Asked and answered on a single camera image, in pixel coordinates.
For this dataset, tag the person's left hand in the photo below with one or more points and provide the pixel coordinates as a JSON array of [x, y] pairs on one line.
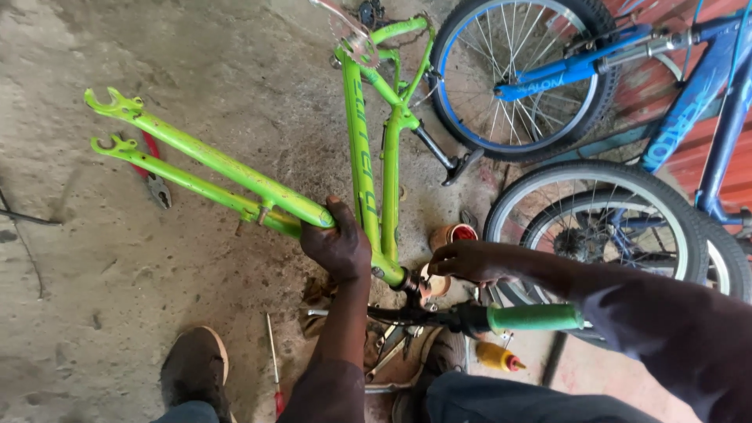
[[339, 247]]

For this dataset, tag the person's right hand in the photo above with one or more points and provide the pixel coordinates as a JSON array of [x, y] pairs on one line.
[[482, 263]]

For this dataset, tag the person's left fingers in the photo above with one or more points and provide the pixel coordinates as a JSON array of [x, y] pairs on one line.
[[339, 210]]

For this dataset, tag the person's right fingers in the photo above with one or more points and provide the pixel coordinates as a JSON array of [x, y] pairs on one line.
[[447, 258]]

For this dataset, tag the green bicycle fork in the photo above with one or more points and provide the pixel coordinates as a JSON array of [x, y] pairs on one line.
[[205, 156]]

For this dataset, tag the brown tub of red grease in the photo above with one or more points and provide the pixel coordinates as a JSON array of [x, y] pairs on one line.
[[455, 235]]

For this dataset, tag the small brown tub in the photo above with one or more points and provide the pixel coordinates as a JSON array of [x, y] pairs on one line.
[[438, 285]]

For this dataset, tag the person's right black shoe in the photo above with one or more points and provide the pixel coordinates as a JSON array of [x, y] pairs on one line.
[[440, 358]]

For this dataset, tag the person's black shoe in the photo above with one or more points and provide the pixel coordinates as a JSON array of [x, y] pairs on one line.
[[440, 358], [197, 370]]

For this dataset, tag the black crank with pedal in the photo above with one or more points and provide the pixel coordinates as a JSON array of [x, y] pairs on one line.
[[443, 156]]

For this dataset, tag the yellow oil bottle red tip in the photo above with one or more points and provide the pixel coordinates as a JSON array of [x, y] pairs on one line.
[[494, 356]]

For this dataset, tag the black rod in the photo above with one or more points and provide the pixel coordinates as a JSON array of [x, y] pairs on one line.
[[553, 358]]

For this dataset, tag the person's dark trousers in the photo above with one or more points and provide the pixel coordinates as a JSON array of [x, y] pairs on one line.
[[517, 405]]

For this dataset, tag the person's left black shoe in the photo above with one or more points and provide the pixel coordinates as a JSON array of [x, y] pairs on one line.
[[197, 370]]

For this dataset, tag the blue bicycle with blue rim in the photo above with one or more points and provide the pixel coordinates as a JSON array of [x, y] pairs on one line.
[[558, 73]]

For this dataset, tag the blue bicycle with white rims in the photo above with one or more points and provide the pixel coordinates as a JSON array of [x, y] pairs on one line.
[[664, 205]]

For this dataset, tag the green bicycle frame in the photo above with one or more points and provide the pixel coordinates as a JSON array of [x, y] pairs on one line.
[[364, 170]]

